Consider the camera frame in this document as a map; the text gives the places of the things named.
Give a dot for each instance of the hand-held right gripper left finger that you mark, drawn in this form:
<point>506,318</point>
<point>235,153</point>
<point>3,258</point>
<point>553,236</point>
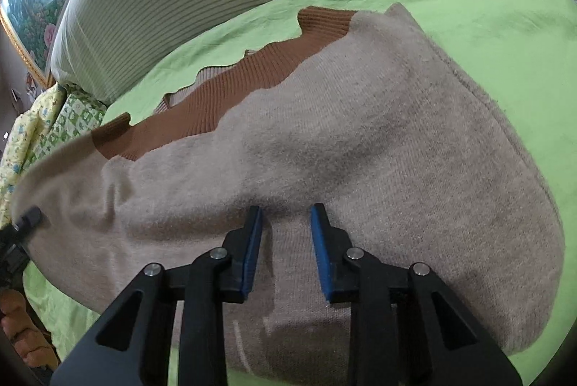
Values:
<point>252,253</point>

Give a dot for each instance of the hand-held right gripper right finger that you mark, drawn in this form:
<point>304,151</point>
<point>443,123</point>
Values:
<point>321,253</point>

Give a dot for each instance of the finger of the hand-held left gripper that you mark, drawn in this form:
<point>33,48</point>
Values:
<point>30,217</point>

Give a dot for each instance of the beige knit sweater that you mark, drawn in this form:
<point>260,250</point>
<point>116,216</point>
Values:
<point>360,142</point>

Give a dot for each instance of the person's left hand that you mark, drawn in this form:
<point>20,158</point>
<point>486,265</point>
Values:
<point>20,323</point>

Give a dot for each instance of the yellow floral quilt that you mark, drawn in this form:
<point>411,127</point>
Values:
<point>25,133</point>

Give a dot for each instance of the green patterned pillow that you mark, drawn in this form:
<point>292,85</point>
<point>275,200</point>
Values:
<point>74,120</point>

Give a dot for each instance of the gold framed landscape painting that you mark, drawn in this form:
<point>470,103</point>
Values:
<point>36,7</point>

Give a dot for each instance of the green bed sheet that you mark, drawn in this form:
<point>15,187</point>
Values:
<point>518,52</point>

